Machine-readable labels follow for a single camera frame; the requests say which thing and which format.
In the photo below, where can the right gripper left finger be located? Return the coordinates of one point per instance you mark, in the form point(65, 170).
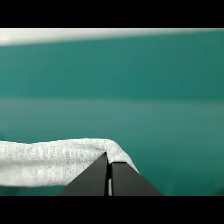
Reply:
point(91, 181)

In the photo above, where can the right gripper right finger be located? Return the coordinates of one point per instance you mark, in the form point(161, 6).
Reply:
point(128, 181)

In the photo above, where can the light grey garment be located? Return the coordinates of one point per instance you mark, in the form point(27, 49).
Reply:
point(43, 161)

